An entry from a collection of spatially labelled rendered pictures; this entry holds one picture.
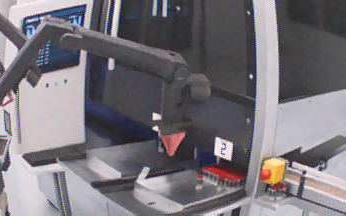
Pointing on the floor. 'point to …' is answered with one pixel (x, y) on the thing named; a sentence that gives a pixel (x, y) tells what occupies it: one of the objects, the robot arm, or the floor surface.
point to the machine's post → (268, 83)
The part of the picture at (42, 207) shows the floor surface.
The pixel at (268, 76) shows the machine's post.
